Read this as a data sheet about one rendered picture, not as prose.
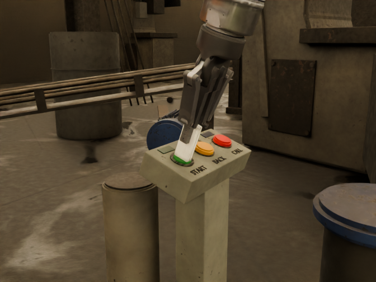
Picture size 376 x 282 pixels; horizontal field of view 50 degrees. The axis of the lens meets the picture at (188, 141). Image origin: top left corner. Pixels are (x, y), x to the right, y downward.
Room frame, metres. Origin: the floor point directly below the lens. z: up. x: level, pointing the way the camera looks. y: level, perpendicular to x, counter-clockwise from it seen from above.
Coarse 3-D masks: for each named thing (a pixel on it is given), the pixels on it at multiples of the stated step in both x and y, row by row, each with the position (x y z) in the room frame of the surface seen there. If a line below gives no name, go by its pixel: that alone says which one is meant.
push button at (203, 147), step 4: (196, 144) 0.76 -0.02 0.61; (200, 144) 0.76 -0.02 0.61; (204, 144) 0.77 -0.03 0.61; (208, 144) 0.77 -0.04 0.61; (196, 148) 0.75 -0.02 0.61; (200, 148) 0.75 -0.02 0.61; (204, 148) 0.75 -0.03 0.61; (208, 148) 0.76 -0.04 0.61; (212, 148) 0.76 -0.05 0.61; (200, 152) 0.75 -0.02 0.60; (204, 152) 0.74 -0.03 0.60; (208, 152) 0.75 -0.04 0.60; (212, 152) 0.75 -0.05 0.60
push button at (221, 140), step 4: (216, 136) 0.83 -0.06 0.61; (220, 136) 0.83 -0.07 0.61; (224, 136) 0.84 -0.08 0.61; (216, 140) 0.81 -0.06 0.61; (220, 140) 0.81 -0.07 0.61; (224, 140) 0.82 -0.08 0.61; (228, 140) 0.82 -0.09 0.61; (220, 144) 0.81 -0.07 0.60; (224, 144) 0.81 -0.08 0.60; (228, 144) 0.81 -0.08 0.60
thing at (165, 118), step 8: (176, 112) 2.70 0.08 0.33; (160, 120) 2.50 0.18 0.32; (168, 120) 2.45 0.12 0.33; (176, 120) 2.47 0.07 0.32; (152, 128) 2.47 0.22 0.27; (160, 128) 2.44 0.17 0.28; (168, 128) 2.43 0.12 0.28; (176, 128) 2.42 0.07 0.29; (152, 136) 2.45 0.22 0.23; (160, 136) 2.44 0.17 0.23; (168, 136) 2.43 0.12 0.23; (176, 136) 2.42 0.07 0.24; (152, 144) 2.45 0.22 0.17; (160, 144) 2.44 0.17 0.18
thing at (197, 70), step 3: (201, 60) 0.64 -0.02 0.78; (201, 63) 0.64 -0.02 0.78; (198, 66) 0.63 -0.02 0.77; (201, 66) 0.63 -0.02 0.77; (195, 69) 0.63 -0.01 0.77; (198, 69) 0.63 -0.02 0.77; (189, 72) 0.62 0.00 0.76; (192, 72) 0.62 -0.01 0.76; (195, 72) 0.62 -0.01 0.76; (198, 72) 0.63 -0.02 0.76; (201, 72) 0.64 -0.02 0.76; (189, 75) 0.62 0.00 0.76; (192, 75) 0.62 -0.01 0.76; (198, 75) 0.63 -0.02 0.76; (189, 78) 0.62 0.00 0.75; (189, 81) 0.62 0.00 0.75; (201, 81) 0.63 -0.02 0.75
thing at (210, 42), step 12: (204, 24) 0.66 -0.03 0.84; (204, 36) 0.64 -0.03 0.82; (216, 36) 0.62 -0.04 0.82; (228, 36) 0.62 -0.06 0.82; (204, 48) 0.63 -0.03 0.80; (216, 48) 0.63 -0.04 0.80; (228, 48) 0.63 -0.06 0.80; (240, 48) 0.64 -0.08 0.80; (204, 60) 0.63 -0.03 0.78; (216, 60) 0.65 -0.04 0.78; (228, 60) 0.68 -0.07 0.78; (204, 72) 0.63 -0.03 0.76; (204, 84) 0.65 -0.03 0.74
